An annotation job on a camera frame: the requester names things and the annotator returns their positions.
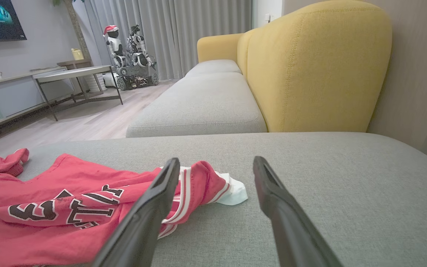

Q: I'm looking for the grey pleated curtain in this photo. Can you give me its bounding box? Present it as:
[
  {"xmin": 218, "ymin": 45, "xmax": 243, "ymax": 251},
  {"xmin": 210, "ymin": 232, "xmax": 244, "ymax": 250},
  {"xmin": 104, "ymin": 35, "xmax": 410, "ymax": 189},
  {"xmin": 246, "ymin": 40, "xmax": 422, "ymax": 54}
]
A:
[{"xmin": 84, "ymin": 0, "xmax": 254, "ymax": 81}]

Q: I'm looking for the red Bulls 23 jersey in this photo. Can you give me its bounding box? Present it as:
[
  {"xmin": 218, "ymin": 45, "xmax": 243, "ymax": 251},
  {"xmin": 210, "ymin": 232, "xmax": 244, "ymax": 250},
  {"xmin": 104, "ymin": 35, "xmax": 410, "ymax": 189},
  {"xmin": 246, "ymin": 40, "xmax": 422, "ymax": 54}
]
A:
[{"xmin": 0, "ymin": 153, "xmax": 248, "ymax": 267}]

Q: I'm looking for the yellow sofa backrest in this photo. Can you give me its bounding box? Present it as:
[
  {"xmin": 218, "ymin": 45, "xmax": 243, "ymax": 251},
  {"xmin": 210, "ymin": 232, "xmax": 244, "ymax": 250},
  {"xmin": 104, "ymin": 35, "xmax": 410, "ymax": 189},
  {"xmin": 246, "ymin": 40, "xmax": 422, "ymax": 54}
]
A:
[{"xmin": 237, "ymin": 0, "xmax": 393, "ymax": 133}]

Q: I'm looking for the grey metal-frame coffee table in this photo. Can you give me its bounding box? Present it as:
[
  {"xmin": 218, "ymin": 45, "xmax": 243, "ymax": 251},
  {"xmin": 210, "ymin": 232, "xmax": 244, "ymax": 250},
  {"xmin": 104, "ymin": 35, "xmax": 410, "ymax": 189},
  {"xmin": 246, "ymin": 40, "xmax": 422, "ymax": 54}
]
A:
[{"xmin": 34, "ymin": 65, "xmax": 123, "ymax": 122}]

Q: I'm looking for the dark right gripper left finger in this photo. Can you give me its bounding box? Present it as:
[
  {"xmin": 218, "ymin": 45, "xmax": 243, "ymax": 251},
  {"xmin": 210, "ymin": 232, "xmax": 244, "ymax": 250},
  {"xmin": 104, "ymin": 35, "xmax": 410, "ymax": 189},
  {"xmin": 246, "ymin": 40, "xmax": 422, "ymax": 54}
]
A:
[{"xmin": 92, "ymin": 158, "xmax": 181, "ymax": 267}]

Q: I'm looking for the indoor tree trunk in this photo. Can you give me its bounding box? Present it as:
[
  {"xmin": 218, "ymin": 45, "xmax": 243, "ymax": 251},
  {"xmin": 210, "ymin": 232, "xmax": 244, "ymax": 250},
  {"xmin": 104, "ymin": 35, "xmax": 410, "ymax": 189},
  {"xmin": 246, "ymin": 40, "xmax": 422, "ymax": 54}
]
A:
[{"xmin": 53, "ymin": 0, "xmax": 92, "ymax": 62}]

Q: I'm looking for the small wooden side table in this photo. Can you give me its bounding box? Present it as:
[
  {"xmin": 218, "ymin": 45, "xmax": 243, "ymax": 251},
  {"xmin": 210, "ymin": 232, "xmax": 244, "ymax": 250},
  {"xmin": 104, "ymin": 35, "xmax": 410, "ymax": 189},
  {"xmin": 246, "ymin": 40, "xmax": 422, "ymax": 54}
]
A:
[{"xmin": 57, "ymin": 59, "xmax": 93, "ymax": 71}]

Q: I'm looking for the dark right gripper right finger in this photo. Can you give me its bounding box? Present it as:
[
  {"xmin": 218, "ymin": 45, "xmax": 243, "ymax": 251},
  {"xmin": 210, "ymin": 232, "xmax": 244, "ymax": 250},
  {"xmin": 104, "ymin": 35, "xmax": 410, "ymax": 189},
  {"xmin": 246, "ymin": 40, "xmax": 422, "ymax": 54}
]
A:
[{"xmin": 253, "ymin": 156, "xmax": 344, "ymax": 267}]

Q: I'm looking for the white ribbed pot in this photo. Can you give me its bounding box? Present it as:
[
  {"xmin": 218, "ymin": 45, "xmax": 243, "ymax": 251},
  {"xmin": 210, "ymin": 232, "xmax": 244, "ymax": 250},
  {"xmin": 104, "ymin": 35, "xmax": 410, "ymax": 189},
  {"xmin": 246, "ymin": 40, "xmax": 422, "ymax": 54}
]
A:
[{"xmin": 86, "ymin": 72, "xmax": 107, "ymax": 93}]

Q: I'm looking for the long grey TV cabinet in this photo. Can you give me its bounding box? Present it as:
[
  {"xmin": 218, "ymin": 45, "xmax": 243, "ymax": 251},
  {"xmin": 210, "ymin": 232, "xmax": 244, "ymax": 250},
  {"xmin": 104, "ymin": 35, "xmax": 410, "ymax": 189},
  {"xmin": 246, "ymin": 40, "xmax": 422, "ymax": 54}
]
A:
[{"xmin": 0, "ymin": 66, "xmax": 75, "ymax": 136}]

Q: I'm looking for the black and white humanoid robot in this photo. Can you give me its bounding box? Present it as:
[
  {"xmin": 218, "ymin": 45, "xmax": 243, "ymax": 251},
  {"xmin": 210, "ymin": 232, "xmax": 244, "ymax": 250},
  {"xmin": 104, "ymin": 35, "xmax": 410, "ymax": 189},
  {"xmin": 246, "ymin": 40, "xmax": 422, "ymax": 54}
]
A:
[{"xmin": 126, "ymin": 24, "xmax": 158, "ymax": 69}]

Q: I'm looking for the yellow and grey sofa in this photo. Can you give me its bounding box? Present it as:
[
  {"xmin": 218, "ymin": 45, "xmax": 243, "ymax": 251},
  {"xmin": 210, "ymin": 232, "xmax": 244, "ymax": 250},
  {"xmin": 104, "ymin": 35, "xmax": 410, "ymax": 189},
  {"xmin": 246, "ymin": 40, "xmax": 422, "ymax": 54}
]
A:
[{"xmin": 0, "ymin": 132, "xmax": 427, "ymax": 267}]

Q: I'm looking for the yellow sofa armrest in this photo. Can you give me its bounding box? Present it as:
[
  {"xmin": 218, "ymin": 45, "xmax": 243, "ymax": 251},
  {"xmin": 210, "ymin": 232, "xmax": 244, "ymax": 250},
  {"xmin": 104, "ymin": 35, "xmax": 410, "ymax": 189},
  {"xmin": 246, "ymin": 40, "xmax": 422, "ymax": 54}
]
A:
[{"xmin": 197, "ymin": 33, "xmax": 244, "ymax": 63}]

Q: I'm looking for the grey sofa seat cushion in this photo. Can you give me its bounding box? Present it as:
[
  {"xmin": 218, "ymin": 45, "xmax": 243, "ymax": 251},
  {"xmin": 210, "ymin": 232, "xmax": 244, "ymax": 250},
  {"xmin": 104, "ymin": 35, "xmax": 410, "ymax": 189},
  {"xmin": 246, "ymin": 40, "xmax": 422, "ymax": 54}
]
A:
[
  {"xmin": 126, "ymin": 72, "xmax": 268, "ymax": 138},
  {"xmin": 185, "ymin": 59, "xmax": 242, "ymax": 78}
]

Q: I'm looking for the white robot with santa hat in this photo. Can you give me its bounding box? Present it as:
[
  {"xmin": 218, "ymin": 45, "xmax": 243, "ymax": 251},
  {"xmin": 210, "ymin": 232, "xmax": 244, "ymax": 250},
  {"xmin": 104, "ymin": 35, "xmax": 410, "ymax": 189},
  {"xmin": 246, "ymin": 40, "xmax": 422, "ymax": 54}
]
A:
[{"xmin": 103, "ymin": 25, "xmax": 127, "ymax": 69}]

